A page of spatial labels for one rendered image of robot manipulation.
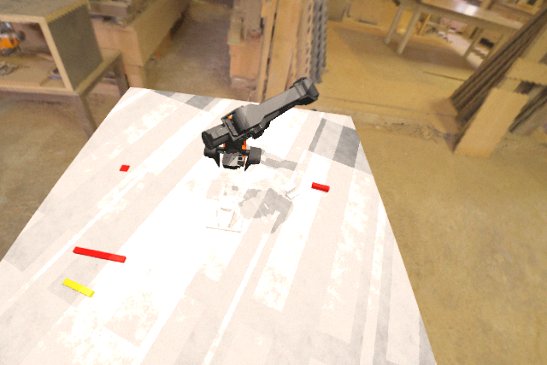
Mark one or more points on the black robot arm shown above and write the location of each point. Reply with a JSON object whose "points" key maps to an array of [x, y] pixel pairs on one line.
{"points": [[252, 119]]}

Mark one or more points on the yellow flat bar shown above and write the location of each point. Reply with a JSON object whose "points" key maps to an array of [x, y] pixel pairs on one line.
{"points": [[78, 287]]}

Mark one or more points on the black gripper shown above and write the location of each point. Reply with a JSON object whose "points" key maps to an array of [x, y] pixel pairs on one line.
{"points": [[253, 155]]}

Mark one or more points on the red flat bar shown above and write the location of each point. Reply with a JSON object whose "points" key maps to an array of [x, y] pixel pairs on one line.
{"points": [[99, 254]]}

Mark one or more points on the red cylinder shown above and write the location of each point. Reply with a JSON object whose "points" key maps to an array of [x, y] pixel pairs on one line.
{"points": [[320, 187]]}

